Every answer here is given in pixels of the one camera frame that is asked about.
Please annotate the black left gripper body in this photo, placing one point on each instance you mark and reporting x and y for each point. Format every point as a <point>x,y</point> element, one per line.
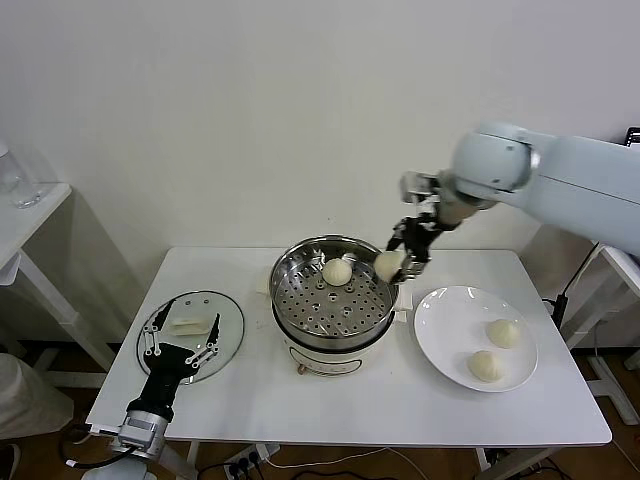
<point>165,370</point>

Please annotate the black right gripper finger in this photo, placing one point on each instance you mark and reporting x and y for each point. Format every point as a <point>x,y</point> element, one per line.
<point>414,270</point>
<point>397,237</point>

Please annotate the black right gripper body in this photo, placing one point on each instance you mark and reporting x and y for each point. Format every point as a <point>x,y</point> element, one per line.
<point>420,235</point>

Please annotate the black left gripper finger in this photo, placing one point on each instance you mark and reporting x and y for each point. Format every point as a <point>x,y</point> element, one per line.
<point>214,332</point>
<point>156,320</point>

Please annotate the round glass pot lid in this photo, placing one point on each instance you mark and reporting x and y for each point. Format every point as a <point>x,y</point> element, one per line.
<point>230,325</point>

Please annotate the white steamed baozi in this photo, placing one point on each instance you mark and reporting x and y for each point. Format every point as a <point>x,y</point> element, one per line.
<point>337,272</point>
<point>504,332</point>
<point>387,265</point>
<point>484,366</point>

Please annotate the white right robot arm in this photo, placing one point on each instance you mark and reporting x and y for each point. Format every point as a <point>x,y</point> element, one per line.
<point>575,175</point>

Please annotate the stainless steel steamer basket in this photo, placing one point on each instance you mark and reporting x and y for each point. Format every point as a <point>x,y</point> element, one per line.
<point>310,310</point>

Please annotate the white round plate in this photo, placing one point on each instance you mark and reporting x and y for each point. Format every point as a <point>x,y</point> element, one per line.
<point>450,325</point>

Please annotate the white table leg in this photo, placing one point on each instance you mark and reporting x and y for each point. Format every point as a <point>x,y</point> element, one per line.
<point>194,460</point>
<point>481,459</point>

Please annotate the white power strip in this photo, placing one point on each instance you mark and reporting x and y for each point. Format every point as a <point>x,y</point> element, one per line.
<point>245,460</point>

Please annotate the beige trouser leg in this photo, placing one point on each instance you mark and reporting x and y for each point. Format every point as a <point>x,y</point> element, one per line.
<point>25,400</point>

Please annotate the black shoe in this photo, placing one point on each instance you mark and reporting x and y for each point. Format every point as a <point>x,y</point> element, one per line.
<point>9,462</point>

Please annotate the clear glass jar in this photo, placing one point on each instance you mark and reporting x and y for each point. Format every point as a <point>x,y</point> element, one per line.
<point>20,180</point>

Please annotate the open dark laptop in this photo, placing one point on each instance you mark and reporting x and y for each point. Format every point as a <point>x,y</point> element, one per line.
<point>634,137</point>

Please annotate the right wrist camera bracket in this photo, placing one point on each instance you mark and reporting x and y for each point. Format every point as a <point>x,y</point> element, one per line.
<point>415,185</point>

